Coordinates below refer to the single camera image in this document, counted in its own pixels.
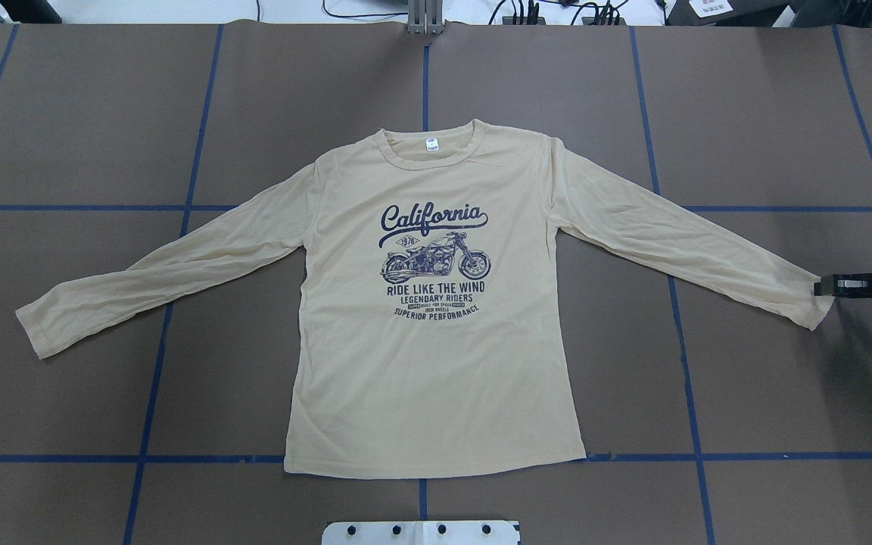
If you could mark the grey aluminium frame post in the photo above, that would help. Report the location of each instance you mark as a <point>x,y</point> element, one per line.
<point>425,17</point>

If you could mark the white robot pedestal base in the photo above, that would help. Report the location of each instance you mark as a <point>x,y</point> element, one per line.
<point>423,532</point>

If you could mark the cream long-sleeve printed shirt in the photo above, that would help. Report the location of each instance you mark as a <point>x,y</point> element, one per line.
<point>431,345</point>

